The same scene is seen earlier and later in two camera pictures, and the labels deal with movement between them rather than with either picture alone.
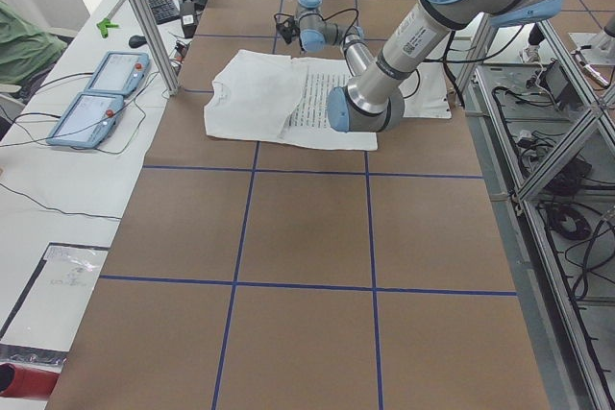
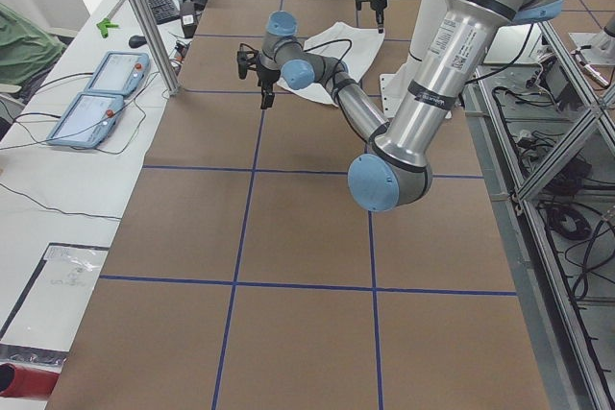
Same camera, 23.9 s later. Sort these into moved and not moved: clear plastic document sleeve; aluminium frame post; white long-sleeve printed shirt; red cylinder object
Moved: white long-sleeve printed shirt
Not moved: red cylinder object; clear plastic document sleeve; aluminium frame post
